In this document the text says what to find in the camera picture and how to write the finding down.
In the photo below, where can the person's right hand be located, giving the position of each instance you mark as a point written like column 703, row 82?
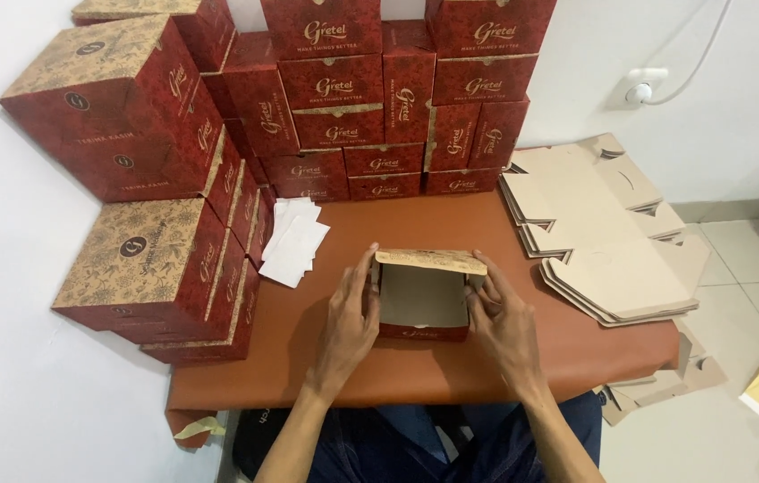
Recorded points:
column 507, row 335

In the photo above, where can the person's left hand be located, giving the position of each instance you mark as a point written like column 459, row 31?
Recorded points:
column 346, row 329

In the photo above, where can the red cardboard box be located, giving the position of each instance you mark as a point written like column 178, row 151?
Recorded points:
column 423, row 302

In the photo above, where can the brown table cover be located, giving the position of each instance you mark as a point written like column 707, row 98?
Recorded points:
column 419, row 372

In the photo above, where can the pile of white paper sheets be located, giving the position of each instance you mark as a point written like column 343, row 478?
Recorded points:
column 292, row 245

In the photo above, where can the pile of flat cardboard blanks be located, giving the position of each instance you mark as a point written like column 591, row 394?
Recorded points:
column 607, row 255

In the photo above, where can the person's blue trousers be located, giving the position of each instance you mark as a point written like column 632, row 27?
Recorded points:
column 419, row 446

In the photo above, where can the loose cardboard blanks heap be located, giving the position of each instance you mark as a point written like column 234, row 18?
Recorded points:
column 661, row 386

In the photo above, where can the yellow tape strip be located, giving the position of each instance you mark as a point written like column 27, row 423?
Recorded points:
column 199, row 427

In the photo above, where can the stack of closed red boxes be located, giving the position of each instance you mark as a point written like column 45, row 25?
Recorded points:
column 332, row 80

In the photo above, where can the white wall socket with plug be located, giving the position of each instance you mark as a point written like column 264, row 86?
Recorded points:
column 642, row 87

